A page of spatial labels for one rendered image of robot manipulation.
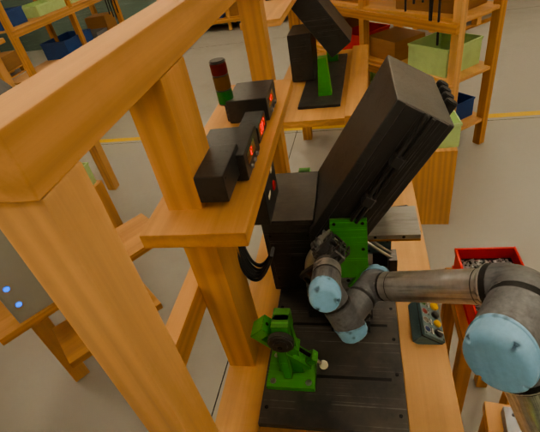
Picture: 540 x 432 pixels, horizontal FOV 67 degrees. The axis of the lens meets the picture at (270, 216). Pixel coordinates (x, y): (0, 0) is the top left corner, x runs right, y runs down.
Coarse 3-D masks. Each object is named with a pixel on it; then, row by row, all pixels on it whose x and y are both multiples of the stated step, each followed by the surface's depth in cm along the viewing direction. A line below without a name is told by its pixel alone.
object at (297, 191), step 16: (288, 176) 157; (304, 176) 156; (288, 192) 149; (304, 192) 147; (288, 208) 141; (304, 208) 139; (272, 224) 138; (288, 224) 137; (304, 224) 136; (272, 240) 142; (288, 240) 141; (304, 240) 140; (288, 256) 146; (304, 256) 145; (272, 272) 153; (288, 272) 151; (288, 288) 157; (304, 288) 155
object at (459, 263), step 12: (456, 252) 155; (468, 252) 157; (480, 252) 156; (492, 252) 155; (504, 252) 154; (516, 252) 151; (456, 264) 158; (468, 264) 155; (480, 264) 154; (468, 312) 143; (468, 324) 142
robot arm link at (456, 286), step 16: (368, 272) 108; (384, 272) 104; (400, 272) 100; (416, 272) 96; (432, 272) 92; (448, 272) 89; (464, 272) 86; (480, 272) 81; (496, 272) 78; (512, 272) 75; (528, 272) 73; (368, 288) 104; (384, 288) 100; (400, 288) 97; (416, 288) 93; (432, 288) 90; (448, 288) 87; (464, 288) 84; (480, 288) 80; (480, 304) 84
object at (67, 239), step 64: (256, 0) 159; (256, 64) 175; (192, 128) 91; (64, 192) 51; (192, 192) 93; (64, 256) 53; (128, 256) 64; (192, 256) 107; (128, 320) 64; (128, 384) 73; (192, 384) 86
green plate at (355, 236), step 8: (336, 224) 127; (344, 224) 127; (352, 224) 126; (360, 224) 126; (336, 232) 129; (344, 232) 128; (352, 232) 128; (360, 232) 127; (344, 240) 129; (352, 240) 129; (360, 240) 128; (352, 248) 130; (360, 248) 129; (352, 256) 131; (360, 256) 130; (344, 264) 133; (352, 264) 132; (360, 264) 131; (368, 264) 131; (344, 272) 134; (352, 272) 133; (360, 272) 133
